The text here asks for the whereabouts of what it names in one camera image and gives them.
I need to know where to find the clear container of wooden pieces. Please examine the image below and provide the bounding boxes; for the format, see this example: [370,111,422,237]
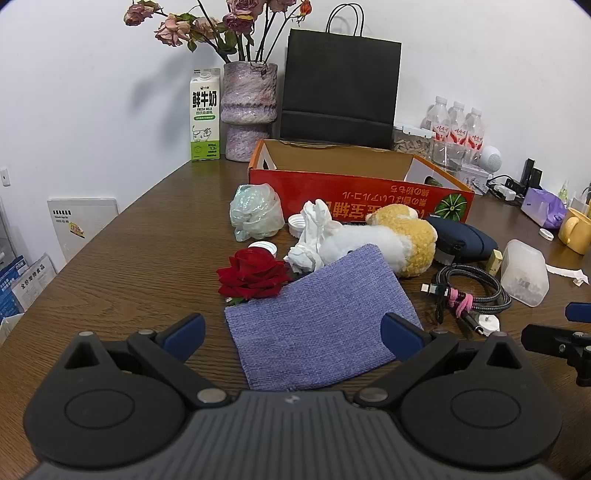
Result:
[392,124,435,153]

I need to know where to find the white flat carton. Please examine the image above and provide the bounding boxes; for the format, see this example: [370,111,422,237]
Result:
[47,197,120,265]

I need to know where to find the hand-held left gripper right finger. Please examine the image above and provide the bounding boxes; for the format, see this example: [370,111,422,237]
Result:
[353,312,526,409]

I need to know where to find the black braided cable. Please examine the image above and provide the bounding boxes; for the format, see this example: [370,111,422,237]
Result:
[420,263,513,325]

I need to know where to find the wooden desktop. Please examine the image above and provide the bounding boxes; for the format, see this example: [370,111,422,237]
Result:
[0,159,591,416]

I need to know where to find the white and yellow plush toy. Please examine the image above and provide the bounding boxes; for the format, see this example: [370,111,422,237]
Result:
[318,202,438,278]

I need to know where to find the white patterned tin box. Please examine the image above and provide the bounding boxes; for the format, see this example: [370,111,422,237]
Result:
[459,163,493,196]

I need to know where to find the white paper receipt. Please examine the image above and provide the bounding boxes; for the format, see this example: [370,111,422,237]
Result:
[545,263,591,285]

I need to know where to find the purple tissue pack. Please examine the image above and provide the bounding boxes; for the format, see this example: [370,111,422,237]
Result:
[521,186,570,228]

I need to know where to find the white round speaker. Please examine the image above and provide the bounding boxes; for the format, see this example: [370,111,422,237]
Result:
[477,145,503,173]

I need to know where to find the white plug charger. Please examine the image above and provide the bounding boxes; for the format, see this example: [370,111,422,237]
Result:
[461,313,501,341]

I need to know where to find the clear water bottle red label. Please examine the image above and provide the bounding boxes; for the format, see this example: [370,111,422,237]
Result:
[463,107,486,151]
[445,101,468,145]
[421,95,451,141]

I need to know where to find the translucent plastic box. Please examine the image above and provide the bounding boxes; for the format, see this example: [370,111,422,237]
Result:
[501,239,550,308]

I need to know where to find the black paper bag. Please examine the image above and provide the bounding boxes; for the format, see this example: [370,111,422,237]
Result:
[279,3,402,151]

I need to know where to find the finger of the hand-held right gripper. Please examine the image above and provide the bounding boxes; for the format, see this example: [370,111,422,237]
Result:
[521,323,591,387]
[565,302,591,324]

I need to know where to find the purple knitted cloth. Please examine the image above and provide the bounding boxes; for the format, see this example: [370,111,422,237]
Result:
[224,243,424,391]

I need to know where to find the clear glass jar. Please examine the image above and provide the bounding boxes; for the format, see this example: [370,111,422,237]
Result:
[429,138,468,170]

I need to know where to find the clear plastic bag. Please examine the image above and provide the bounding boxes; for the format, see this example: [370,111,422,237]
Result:
[229,183,286,243]

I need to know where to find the dried pink rose bouquet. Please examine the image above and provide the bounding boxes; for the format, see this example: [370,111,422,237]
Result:
[123,0,313,64]

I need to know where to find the red rose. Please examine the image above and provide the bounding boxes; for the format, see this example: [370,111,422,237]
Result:
[215,248,290,306]

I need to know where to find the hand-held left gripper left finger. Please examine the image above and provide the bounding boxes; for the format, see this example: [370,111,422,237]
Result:
[65,313,232,409]

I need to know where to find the purple marbled vase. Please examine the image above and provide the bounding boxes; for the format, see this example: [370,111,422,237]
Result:
[220,62,280,162]

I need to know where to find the red cardboard box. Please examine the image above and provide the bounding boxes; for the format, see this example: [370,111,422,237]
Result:
[247,139,476,228]

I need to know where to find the white tissue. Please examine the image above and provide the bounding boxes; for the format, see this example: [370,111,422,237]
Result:
[283,199,343,274]

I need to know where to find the yellow mug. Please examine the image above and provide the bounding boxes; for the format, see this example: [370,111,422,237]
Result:
[557,207,591,256]

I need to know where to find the black upright device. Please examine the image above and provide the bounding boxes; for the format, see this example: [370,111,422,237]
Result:
[521,158,544,193]

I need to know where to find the navy blue pouch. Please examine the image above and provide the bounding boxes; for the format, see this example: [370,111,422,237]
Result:
[426,216,500,267]

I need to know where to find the blue and white packets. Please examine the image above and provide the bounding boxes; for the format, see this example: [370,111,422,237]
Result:
[0,252,59,320]

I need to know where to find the white and green milk carton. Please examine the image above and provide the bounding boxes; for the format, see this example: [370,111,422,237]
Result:
[189,67,223,162]

